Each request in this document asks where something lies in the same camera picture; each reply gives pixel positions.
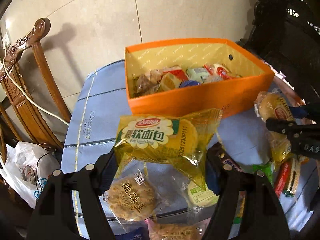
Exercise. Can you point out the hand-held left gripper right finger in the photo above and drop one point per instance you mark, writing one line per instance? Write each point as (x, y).
(212, 177)

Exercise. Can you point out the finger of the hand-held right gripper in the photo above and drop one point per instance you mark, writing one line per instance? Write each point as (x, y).
(282, 125)
(298, 111)

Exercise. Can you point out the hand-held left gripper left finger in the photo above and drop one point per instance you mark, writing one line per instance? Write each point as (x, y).
(106, 170)

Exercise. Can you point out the yellow soft bread packet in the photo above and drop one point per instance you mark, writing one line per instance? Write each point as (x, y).
(155, 140)
(271, 106)

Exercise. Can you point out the orange cardboard box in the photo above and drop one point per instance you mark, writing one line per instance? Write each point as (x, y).
(187, 100)

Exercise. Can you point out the green round cake packet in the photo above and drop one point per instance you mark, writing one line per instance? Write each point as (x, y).
(202, 195)

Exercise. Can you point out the yellow green snack packet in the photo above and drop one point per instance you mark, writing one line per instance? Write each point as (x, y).
(282, 148)

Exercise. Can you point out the dark brown snack packet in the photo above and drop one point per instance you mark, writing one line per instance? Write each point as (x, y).
(226, 158)

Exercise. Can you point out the red green cracker packet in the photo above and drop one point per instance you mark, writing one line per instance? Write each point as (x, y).
(287, 178)

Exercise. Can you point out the clear brown cookie packet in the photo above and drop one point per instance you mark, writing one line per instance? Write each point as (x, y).
(132, 200)

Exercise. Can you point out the blue checked tablecloth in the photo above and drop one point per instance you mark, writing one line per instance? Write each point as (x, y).
(100, 120)

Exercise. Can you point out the pink round biscuit packet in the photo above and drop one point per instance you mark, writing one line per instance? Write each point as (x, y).
(175, 231)

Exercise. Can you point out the dark carved wooden furniture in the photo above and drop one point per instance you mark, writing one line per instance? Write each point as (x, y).
(287, 42)

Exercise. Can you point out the blue snack packet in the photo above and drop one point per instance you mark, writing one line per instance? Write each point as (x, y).
(188, 83)
(137, 234)

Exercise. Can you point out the red label round cracker packet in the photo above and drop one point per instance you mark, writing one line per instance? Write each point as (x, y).
(218, 71)

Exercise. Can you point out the white plastic bag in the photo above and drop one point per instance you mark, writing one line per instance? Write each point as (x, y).
(22, 160)

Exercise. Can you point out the clear small round biscuit bag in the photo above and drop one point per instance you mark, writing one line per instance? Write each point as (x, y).
(146, 80)

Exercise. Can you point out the white green snack packet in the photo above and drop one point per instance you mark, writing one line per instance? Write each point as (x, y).
(197, 73)

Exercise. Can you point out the orange pastry packet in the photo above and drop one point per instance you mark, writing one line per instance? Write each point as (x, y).
(167, 82)
(175, 72)

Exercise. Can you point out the brown carved wooden chair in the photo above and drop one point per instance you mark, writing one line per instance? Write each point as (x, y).
(27, 87)

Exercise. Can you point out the white wall socket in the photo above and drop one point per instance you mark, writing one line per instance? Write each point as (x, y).
(6, 41)

